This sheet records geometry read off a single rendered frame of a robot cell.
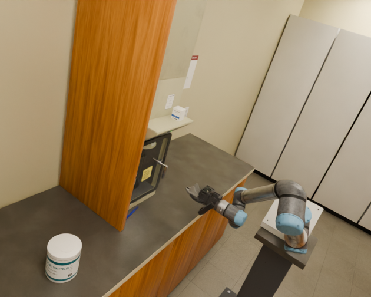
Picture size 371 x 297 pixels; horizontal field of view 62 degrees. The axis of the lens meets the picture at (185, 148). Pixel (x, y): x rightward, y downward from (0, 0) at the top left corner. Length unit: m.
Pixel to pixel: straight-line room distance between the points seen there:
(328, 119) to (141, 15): 3.34
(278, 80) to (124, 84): 3.21
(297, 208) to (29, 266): 1.15
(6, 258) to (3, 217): 0.26
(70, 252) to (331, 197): 3.75
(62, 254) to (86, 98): 0.70
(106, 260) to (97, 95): 0.76
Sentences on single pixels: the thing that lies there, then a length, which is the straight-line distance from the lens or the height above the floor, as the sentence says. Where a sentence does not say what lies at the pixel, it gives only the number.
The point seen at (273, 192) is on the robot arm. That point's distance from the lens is 1.54.
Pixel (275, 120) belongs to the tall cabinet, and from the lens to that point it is 4.43.
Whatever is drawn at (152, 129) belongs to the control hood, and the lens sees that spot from 1.42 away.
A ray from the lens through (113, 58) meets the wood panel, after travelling 1.40.
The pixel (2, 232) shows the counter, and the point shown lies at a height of 0.94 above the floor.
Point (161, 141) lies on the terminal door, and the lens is 1.67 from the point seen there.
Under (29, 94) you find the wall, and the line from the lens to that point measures 1.58.
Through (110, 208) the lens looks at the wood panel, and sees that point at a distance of 1.65.
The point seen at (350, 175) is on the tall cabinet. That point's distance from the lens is 4.44.
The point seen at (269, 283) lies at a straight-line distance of 2.22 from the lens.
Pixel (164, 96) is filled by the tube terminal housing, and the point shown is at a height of 1.62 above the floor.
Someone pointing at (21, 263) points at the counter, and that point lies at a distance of 1.53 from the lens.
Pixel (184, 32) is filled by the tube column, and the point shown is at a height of 1.93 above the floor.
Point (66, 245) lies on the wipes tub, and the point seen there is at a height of 1.09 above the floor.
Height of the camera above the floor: 2.09
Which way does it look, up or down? 26 degrees down
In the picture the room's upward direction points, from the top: 17 degrees clockwise
